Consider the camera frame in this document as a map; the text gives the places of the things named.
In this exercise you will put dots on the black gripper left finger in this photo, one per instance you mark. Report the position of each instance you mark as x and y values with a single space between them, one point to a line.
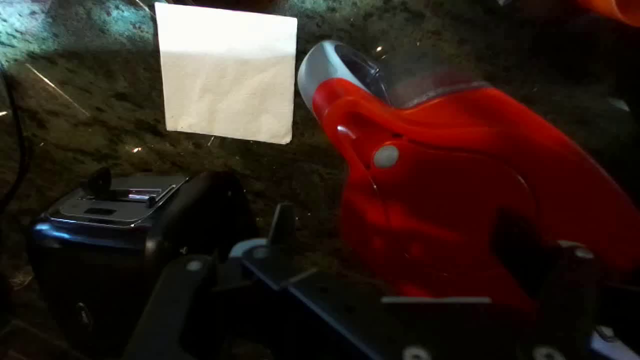
172 313

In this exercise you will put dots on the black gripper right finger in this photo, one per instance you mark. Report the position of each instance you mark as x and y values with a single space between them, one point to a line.
567 301

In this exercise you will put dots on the black and silver toaster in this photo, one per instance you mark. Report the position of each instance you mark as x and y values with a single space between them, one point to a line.
101 252

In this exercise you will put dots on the red lidded clear pitcher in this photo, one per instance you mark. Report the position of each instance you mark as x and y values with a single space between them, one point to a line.
453 200

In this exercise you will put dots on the white paper napkin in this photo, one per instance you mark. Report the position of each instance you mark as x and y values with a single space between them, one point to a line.
227 73

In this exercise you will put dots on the orange plastic cup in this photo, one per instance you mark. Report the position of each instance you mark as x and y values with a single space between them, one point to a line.
617 9

